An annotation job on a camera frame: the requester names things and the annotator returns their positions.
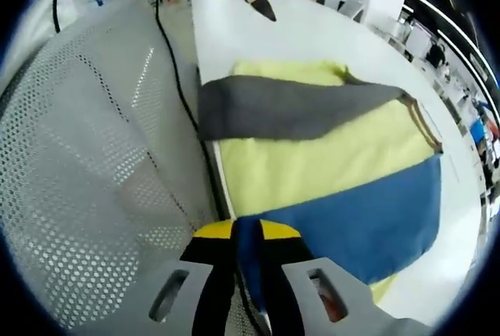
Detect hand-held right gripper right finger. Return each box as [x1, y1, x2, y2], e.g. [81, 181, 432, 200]
[257, 219, 391, 336]

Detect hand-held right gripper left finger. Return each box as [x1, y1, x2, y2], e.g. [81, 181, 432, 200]
[116, 218, 239, 336]

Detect yellow garment grey blue sleeves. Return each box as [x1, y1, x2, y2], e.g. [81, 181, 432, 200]
[197, 59, 445, 333]

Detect person's white shirt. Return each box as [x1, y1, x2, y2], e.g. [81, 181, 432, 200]
[0, 0, 77, 79]

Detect grey mesh chair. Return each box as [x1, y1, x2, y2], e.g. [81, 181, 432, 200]
[0, 0, 235, 331]

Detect blue bin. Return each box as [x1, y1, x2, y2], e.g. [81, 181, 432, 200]
[470, 120, 485, 145]

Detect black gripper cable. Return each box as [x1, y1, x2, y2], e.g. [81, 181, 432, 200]
[152, 0, 238, 223]

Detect thin black cable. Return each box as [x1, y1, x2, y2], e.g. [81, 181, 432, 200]
[53, 0, 66, 34]

